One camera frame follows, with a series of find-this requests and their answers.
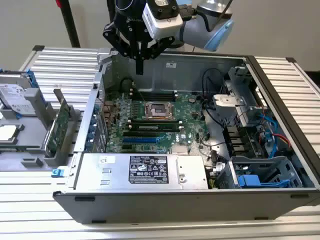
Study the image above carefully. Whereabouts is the black camera cable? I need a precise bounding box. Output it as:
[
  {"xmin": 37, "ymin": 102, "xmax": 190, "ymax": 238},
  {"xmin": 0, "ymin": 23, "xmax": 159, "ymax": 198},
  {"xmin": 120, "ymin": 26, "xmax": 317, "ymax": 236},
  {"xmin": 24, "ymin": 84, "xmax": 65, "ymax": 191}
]
[{"xmin": 178, "ymin": 5, "xmax": 213, "ymax": 33}]

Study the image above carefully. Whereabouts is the black expansion slot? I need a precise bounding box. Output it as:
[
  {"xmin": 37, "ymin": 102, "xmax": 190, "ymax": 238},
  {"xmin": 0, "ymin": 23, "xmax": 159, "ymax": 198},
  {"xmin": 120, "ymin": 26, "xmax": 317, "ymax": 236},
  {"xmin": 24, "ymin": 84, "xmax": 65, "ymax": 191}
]
[{"xmin": 122, "ymin": 131, "xmax": 159, "ymax": 138}]

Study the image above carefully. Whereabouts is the green motherboard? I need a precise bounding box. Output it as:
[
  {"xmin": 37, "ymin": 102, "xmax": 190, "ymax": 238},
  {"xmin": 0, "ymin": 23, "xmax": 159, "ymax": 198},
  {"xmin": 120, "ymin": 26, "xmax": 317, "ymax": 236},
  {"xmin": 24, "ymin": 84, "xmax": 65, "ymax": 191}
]
[{"xmin": 99, "ymin": 87, "xmax": 216, "ymax": 155}]

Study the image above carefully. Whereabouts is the silver CPU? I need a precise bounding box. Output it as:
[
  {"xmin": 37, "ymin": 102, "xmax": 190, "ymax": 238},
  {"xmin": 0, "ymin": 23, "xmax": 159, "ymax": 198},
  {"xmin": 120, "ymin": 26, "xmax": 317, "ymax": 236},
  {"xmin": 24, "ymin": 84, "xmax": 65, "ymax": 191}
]
[{"xmin": 0, "ymin": 123, "xmax": 20, "ymax": 144}]

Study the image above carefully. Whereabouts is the grey plastic disk bay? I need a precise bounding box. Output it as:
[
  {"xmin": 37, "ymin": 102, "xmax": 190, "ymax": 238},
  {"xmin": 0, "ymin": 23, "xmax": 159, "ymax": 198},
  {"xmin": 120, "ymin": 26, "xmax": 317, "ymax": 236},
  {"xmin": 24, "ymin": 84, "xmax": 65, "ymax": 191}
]
[{"xmin": 216, "ymin": 156, "xmax": 305, "ymax": 190}]

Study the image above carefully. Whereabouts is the CPU socket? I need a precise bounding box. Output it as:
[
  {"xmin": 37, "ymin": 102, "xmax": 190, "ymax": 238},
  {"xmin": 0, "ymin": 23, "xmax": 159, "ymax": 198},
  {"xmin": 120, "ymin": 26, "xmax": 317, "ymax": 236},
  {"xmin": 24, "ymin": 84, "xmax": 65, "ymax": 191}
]
[{"xmin": 141, "ymin": 101, "xmax": 176, "ymax": 120}]

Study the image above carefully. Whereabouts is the green and black graphics card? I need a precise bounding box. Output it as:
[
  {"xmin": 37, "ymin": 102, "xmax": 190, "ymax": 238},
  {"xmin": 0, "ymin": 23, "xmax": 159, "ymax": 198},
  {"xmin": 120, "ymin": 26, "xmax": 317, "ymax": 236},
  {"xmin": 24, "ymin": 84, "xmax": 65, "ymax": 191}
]
[{"xmin": 44, "ymin": 86, "xmax": 76, "ymax": 157}]

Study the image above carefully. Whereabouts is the silver metal drive cage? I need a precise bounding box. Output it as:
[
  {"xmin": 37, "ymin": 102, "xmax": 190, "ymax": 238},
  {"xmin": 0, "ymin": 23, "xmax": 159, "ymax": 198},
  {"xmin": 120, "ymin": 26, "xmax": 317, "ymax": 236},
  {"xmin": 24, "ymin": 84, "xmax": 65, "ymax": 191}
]
[{"xmin": 212, "ymin": 65, "xmax": 267, "ymax": 126}]

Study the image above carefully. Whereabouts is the blue wire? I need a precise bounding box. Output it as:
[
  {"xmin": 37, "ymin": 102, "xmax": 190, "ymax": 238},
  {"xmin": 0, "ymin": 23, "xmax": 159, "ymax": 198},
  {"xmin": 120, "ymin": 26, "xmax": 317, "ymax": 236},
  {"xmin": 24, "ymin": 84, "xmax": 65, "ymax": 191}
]
[{"xmin": 259, "ymin": 112, "xmax": 280, "ymax": 158}]

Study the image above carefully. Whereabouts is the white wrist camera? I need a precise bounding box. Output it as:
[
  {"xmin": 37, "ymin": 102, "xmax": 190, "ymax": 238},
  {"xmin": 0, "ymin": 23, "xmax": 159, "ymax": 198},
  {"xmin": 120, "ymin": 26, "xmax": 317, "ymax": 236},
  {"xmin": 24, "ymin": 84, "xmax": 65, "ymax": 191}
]
[{"xmin": 141, "ymin": 0, "xmax": 184, "ymax": 40}]

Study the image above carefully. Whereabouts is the blue disk bay latch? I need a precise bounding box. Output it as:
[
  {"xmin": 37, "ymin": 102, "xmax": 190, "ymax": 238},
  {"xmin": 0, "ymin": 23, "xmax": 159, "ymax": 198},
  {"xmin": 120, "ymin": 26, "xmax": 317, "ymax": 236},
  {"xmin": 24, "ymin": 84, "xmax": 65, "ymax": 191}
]
[{"xmin": 237, "ymin": 174, "xmax": 301, "ymax": 189}]

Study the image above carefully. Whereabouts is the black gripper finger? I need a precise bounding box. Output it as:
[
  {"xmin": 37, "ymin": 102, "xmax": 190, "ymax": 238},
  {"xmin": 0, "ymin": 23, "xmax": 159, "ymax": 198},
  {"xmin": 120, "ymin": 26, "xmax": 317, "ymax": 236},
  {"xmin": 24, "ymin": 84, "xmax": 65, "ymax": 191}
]
[
  {"xmin": 139, "ymin": 36, "xmax": 176, "ymax": 75},
  {"xmin": 102, "ymin": 21, "xmax": 141, "ymax": 75}
]

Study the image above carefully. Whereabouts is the grey open PC case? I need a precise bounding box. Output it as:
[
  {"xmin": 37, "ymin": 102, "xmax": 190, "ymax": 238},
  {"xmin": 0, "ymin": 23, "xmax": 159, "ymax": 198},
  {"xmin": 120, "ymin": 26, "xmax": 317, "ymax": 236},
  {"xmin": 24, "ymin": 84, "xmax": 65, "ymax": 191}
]
[{"xmin": 52, "ymin": 47, "xmax": 320, "ymax": 225}]

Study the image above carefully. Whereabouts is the small blue plastic clip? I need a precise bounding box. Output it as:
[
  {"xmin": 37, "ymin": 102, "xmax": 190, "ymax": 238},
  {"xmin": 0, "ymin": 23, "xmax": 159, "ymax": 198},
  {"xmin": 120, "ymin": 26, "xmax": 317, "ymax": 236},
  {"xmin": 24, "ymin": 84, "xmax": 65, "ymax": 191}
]
[{"xmin": 51, "ymin": 167, "xmax": 65, "ymax": 178}]

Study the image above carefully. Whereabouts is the silver power supply unit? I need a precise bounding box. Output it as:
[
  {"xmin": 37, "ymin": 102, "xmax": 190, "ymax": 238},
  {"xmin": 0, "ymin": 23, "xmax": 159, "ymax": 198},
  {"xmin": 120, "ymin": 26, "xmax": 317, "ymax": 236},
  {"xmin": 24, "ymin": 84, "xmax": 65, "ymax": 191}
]
[{"xmin": 74, "ymin": 152, "xmax": 210, "ymax": 191}]

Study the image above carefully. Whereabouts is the thin black wire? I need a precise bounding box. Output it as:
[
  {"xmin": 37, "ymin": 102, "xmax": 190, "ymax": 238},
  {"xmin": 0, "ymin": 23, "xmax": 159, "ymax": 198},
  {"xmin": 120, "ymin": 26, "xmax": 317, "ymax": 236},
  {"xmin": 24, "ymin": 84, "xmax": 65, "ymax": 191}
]
[{"xmin": 201, "ymin": 67, "xmax": 225, "ymax": 111}]

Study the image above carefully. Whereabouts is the silver finned heat sink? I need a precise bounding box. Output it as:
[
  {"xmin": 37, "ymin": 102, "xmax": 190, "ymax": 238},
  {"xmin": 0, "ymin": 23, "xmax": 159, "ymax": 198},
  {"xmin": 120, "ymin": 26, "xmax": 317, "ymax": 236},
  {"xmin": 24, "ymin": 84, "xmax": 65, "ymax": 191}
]
[{"xmin": 171, "ymin": 144, "xmax": 190, "ymax": 155}]

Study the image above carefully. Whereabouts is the red wire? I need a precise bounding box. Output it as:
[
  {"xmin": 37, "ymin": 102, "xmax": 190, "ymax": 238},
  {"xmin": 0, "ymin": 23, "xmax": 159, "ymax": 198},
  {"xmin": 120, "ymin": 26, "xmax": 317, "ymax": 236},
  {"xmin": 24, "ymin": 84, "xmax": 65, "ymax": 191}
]
[{"xmin": 272, "ymin": 133, "xmax": 291, "ymax": 148}]

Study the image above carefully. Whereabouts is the thick black looped wire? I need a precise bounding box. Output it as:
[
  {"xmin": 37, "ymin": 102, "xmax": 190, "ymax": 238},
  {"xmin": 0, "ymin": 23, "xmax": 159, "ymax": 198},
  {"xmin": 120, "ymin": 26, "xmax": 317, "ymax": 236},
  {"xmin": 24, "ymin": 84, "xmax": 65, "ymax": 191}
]
[{"xmin": 120, "ymin": 77, "xmax": 137, "ymax": 94}]

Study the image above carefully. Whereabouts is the blue expansion slot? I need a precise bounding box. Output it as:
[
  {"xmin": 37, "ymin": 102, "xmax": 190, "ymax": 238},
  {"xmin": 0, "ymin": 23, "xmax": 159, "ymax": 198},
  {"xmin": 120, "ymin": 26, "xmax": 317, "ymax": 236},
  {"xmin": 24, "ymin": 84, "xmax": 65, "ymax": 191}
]
[{"xmin": 121, "ymin": 136, "xmax": 158, "ymax": 145}]

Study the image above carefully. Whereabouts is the hard disk in blue carrier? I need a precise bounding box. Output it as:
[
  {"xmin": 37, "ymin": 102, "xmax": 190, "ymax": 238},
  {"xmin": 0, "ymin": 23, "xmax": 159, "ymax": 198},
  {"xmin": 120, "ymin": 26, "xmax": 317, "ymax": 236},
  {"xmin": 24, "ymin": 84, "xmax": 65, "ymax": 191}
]
[{"xmin": 0, "ymin": 69, "xmax": 48, "ymax": 120}]

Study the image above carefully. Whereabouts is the grey parts rack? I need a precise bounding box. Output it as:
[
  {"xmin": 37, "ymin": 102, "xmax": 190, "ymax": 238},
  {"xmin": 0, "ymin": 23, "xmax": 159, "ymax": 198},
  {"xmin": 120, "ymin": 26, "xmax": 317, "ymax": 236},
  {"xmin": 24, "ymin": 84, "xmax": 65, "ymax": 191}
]
[{"xmin": 0, "ymin": 87, "xmax": 85, "ymax": 173}]

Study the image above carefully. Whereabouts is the black slanted tripod leg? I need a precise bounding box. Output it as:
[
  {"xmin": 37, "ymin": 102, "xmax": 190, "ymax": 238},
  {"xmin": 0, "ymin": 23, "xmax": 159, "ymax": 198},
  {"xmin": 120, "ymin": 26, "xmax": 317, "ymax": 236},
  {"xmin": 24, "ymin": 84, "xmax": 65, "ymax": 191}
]
[{"xmin": 59, "ymin": 0, "xmax": 81, "ymax": 49}]

